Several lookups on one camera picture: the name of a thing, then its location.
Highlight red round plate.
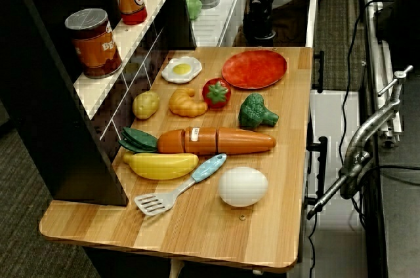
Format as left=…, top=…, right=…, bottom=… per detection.
left=221, top=50, right=289, bottom=90

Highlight toy croissant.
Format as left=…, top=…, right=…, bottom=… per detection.
left=169, top=87, right=209, bottom=117

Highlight red toy strawberry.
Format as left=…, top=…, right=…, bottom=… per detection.
left=201, top=77, right=232, bottom=109

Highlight orange sliced toy carrot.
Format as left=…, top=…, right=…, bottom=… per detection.
left=118, top=127, right=277, bottom=156

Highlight green toy broccoli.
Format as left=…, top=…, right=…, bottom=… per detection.
left=238, top=92, right=280, bottom=129

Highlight yellow toy potato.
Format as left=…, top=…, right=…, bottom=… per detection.
left=132, top=90, right=161, bottom=120

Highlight yellow toy banana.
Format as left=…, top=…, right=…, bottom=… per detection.
left=122, top=152, right=200, bottom=181

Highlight white toy egg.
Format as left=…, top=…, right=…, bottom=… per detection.
left=218, top=167, right=269, bottom=208

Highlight white toy sink counter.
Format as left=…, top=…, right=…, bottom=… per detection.
left=188, top=0, right=320, bottom=50

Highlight green toy lettuce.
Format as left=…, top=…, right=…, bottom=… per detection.
left=184, top=0, right=203, bottom=20

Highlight white cabinet door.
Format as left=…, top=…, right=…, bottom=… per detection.
left=306, top=89, right=364, bottom=226

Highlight brown labelled soup can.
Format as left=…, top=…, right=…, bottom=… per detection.
left=64, top=8, right=123, bottom=79

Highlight metal C-clamp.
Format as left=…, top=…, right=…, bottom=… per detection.
left=306, top=65, right=414, bottom=220

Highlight black shelf unit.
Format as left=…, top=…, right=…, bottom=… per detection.
left=0, top=0, right=198, bottom=207

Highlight grey spatula blue handle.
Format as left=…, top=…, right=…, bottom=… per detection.
left=134, top=153, right=228, bottom=216

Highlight black cabinet handle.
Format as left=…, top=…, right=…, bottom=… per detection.
left=312, top=50, right=325, bottom=94
left=304, top=136, right=328, bottom=206

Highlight black cable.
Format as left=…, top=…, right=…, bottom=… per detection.
left=338, top=0, right=396, bottom=164
left=367, top=163, right=420, bottom=188
left=307, top=205, right=318, bottom=278

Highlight aluminium frame rail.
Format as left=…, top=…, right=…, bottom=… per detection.
left=360, top=0, right=405, bottom=144

